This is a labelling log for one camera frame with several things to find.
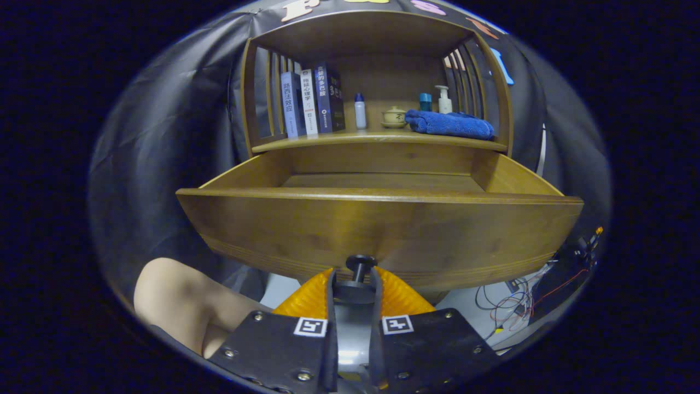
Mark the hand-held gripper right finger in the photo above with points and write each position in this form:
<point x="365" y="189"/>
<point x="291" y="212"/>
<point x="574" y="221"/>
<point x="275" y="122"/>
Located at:
<point x="376" y="355"/>

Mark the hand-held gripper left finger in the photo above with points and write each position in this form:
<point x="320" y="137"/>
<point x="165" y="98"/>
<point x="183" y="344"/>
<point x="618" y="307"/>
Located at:
<point x="332" y="355"/>

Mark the wooden drawer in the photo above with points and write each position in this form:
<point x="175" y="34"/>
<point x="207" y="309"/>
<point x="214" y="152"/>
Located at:
<point x="383" y="230"/>

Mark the wooden countertop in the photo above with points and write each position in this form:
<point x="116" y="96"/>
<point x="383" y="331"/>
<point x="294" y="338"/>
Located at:
<point x="377" y="134"/>

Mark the wooden cabinet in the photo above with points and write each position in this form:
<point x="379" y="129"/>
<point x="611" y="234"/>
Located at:
<point x="355" y="33"/>

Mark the person's leg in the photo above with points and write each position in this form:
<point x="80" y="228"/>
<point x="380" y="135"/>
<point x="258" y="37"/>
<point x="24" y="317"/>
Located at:
<point x="180" y="306"/>

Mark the black and orange device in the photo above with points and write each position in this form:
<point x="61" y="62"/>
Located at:
<point x="588" y="246"/>

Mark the beige lidded teacup with saucer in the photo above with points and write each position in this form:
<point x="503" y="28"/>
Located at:
<point x="394" y="116"/>

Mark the white bottle blue cap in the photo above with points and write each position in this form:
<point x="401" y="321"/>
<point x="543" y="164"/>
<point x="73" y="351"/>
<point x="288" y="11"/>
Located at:
<point x="360" y="115"/>

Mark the blue folded towel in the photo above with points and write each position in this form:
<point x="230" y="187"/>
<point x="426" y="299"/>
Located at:
<point x="448" y="125"/>

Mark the light blue book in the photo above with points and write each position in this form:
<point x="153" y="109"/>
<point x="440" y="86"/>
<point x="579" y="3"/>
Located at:
<point x="291" y="106"/>

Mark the white book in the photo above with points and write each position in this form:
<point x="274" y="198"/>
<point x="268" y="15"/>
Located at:
<point x="309" y="104"/>

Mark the dark blue book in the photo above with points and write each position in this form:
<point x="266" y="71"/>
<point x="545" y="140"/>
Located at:
<point x="328" y="98"/>

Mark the teal bottle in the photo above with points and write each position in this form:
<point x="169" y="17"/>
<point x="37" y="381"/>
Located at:
<point x="425" y="103"/>

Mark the white pump bottle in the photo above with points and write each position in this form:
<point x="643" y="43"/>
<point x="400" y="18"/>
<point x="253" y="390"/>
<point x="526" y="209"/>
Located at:
<point x="444" y="104"/>

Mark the white stand pole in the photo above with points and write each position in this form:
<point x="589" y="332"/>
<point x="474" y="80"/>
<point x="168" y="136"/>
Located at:
<point x="541" y="153"/>

